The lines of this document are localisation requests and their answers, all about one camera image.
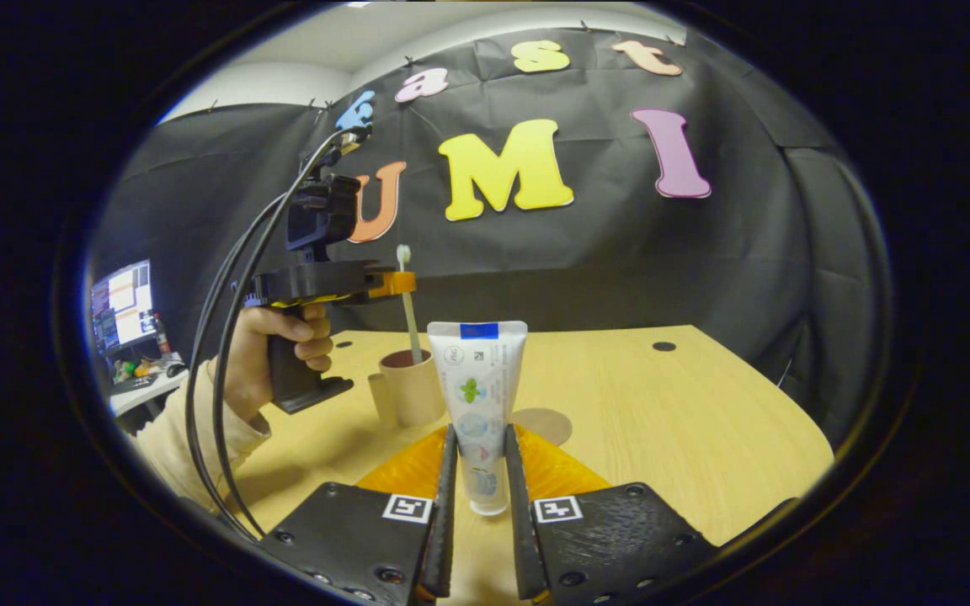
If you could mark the white background desk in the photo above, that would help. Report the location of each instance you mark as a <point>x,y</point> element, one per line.
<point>148,391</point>

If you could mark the beige cup with brown inside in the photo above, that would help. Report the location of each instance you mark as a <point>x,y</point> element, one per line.
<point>413,391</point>

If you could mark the red bottle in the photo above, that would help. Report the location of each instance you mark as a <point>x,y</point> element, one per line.
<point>163,334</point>

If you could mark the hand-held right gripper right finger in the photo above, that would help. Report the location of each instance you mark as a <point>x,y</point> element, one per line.
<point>611,539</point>

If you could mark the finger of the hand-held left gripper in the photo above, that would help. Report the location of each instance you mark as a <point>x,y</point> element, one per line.
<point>359,279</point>

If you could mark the light green toothbrush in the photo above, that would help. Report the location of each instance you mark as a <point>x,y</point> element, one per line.
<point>410,320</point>

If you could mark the computer monitor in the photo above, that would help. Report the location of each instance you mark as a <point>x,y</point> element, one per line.
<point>123,303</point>

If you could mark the black computer mouse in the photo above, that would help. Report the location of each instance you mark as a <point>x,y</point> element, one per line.
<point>175,369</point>

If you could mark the round brown coaster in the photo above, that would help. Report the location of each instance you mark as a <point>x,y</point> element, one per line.
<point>548,425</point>

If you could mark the wooden desktop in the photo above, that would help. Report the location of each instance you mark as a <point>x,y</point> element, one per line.
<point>662,421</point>

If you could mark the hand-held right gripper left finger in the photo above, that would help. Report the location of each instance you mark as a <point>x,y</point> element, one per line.
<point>367,539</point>

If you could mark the white toothpaste tube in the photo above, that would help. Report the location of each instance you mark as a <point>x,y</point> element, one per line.
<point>478,387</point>

